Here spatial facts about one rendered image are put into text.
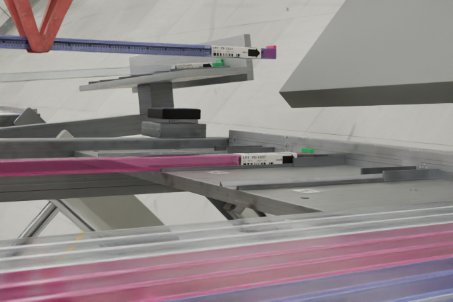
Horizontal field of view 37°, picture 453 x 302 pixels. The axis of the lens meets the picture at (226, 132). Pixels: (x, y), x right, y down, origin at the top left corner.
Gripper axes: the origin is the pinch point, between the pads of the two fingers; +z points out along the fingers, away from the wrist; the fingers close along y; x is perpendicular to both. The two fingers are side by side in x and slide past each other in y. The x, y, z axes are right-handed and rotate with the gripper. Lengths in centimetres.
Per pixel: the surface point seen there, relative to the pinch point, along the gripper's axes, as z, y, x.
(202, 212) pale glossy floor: 43, -131, 91
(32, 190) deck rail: 14.2, -7.9, 1.7
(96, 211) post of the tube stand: 21.1, -30.5, 17.1
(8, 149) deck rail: 10.0, -7.8, -0.7
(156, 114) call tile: 6.7, -10.1, 16.5
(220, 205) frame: 18.6, -14.3, 27.6
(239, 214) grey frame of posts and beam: 19.2, -10.6, 28.3
